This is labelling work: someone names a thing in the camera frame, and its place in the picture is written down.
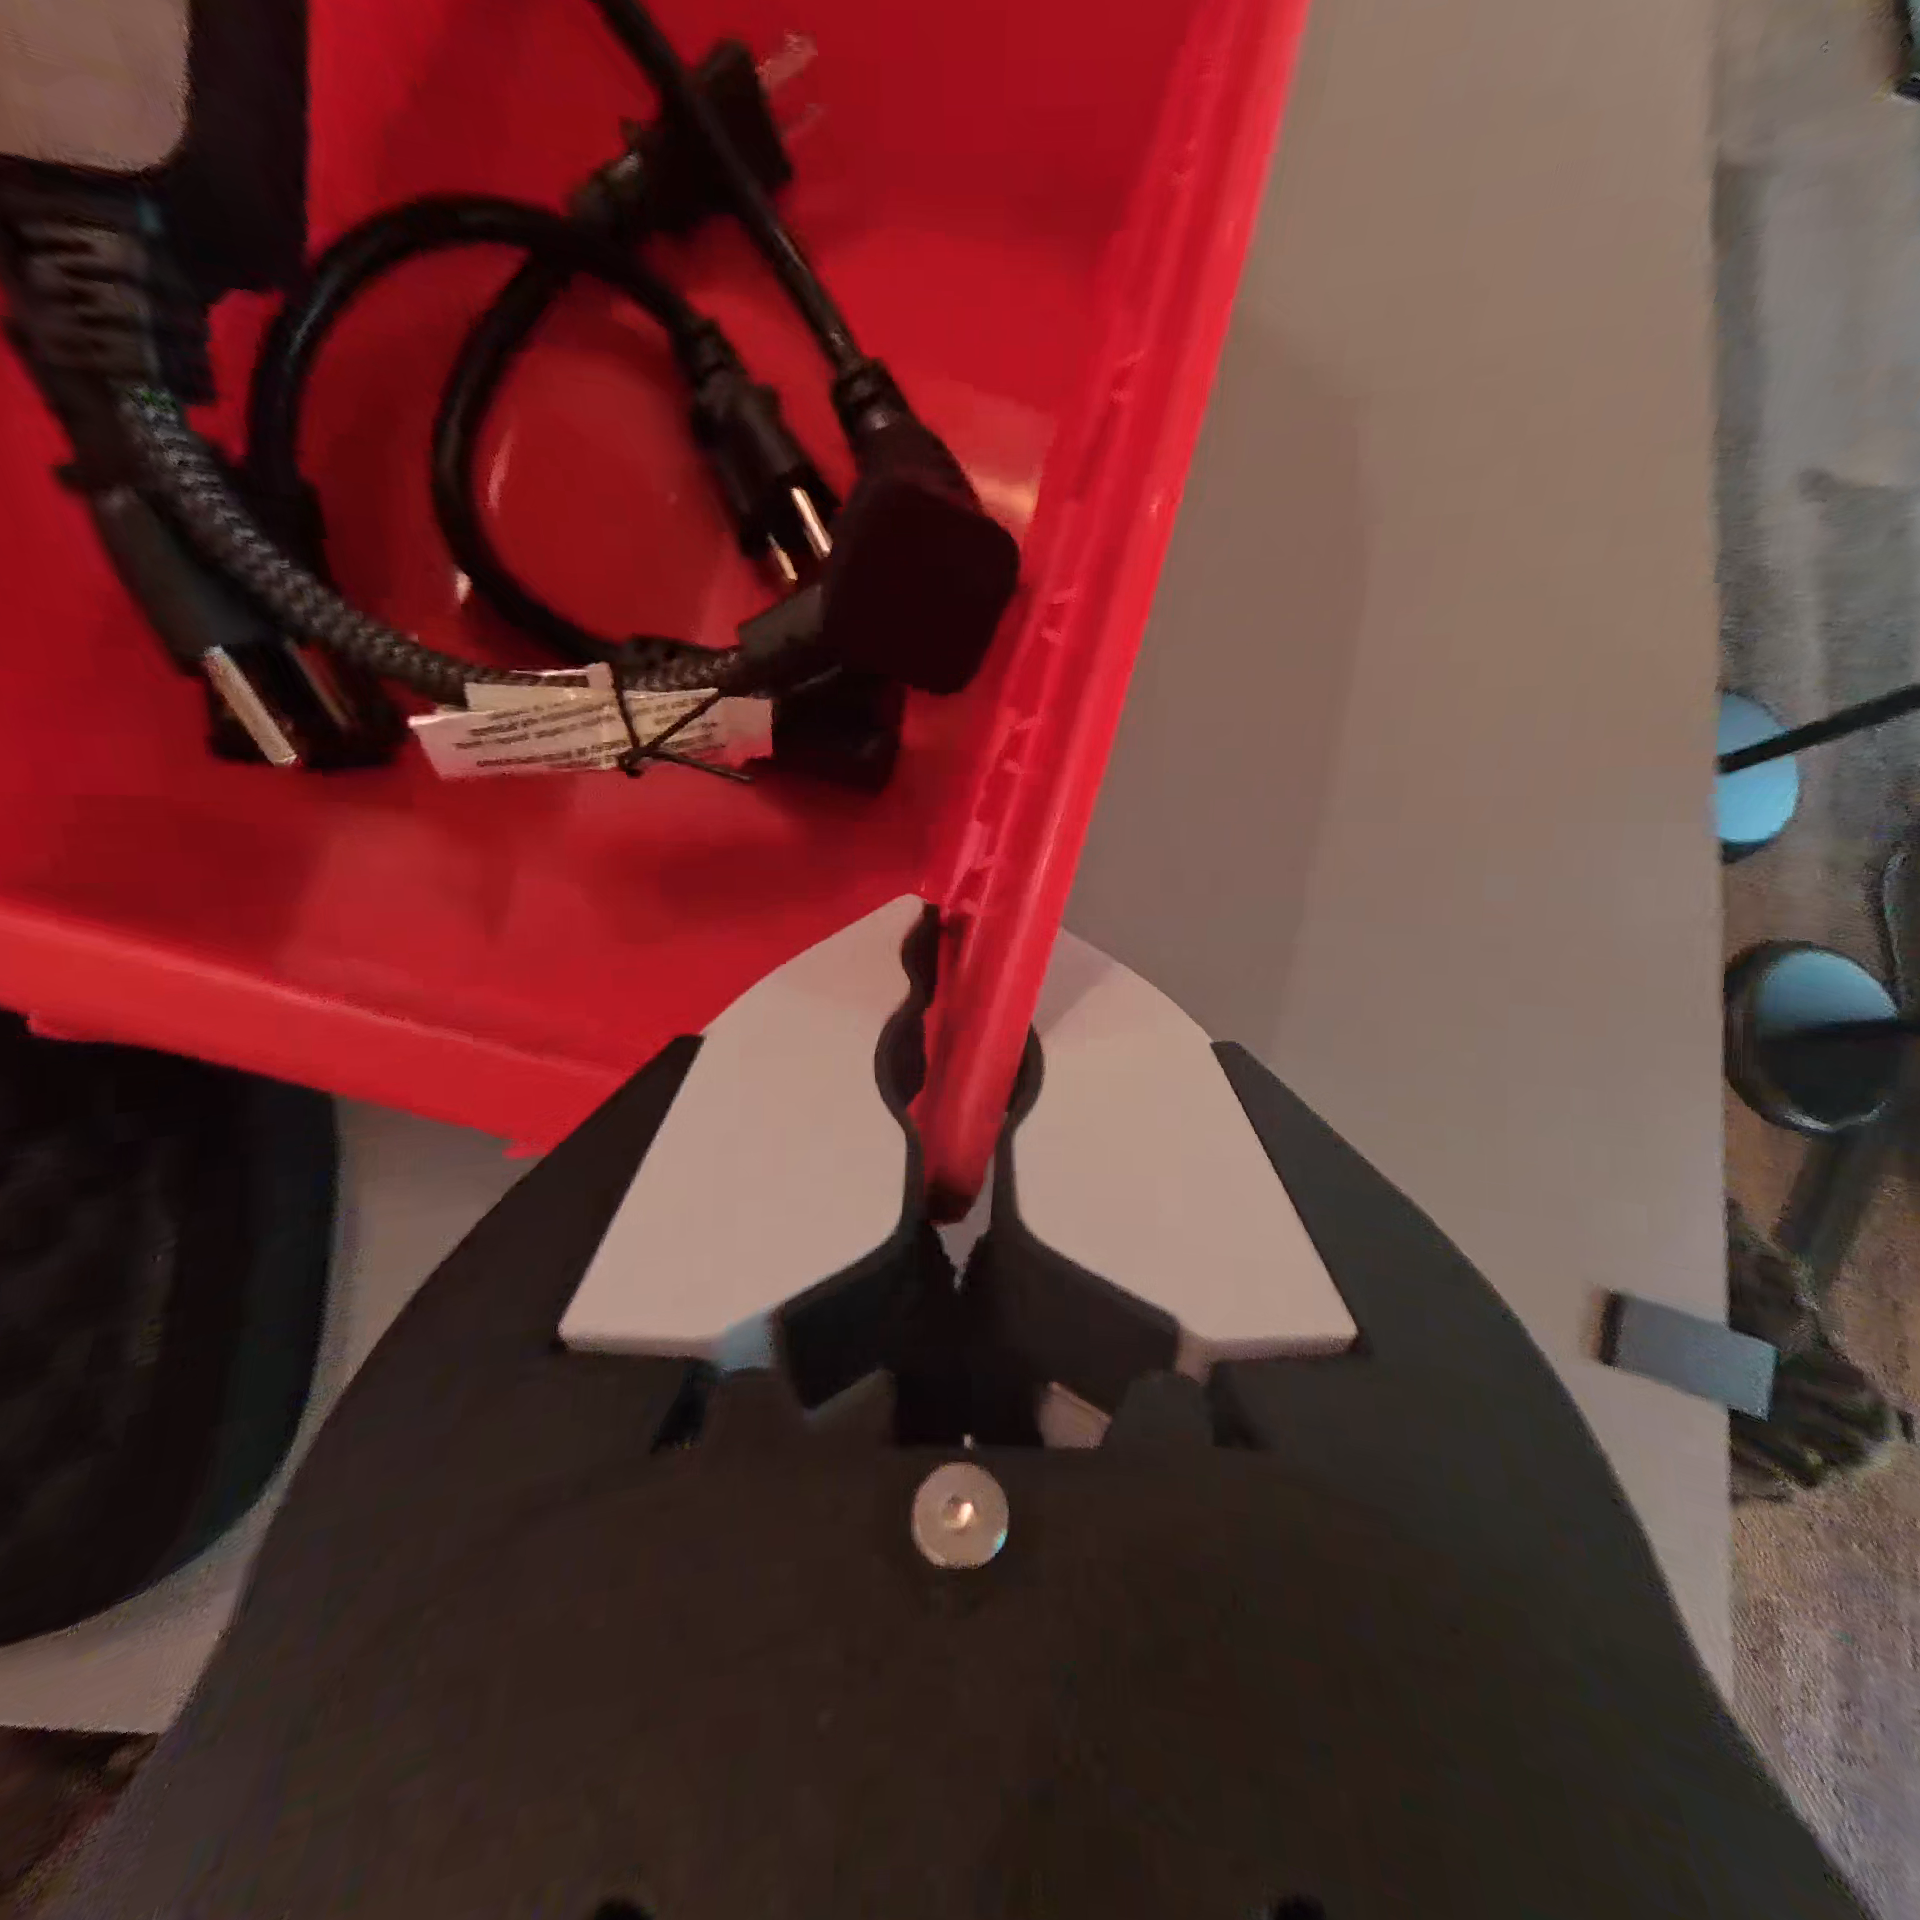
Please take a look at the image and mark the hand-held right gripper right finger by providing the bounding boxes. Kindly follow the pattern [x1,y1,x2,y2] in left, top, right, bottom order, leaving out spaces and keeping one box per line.
[964,931,1368,1397]

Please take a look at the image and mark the dark cable bundle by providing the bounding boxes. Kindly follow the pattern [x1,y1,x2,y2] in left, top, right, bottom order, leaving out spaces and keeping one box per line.
[1723,1199,1912,1487]

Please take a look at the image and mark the black braided power cord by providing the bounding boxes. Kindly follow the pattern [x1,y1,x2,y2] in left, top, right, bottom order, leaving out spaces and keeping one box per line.
[0,179,781,780]

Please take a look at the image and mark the black dimpled foam pad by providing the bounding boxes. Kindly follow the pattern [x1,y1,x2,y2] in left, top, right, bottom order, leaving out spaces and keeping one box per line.
[0,1019,339,1643]

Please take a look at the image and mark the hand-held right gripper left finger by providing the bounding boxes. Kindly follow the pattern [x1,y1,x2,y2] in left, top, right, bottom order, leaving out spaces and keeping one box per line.
[556,894,965,1412]

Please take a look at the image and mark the black tape strip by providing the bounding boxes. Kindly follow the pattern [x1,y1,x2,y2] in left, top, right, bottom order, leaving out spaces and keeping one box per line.
[1598,1291,1780,1412]

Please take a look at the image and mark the red plastic bin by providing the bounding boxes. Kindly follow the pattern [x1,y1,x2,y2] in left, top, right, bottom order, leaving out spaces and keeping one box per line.
[0,0,1310,1218]

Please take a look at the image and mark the black stand base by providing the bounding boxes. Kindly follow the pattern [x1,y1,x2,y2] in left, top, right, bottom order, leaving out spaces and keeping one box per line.
[1714,683,1920,1295]

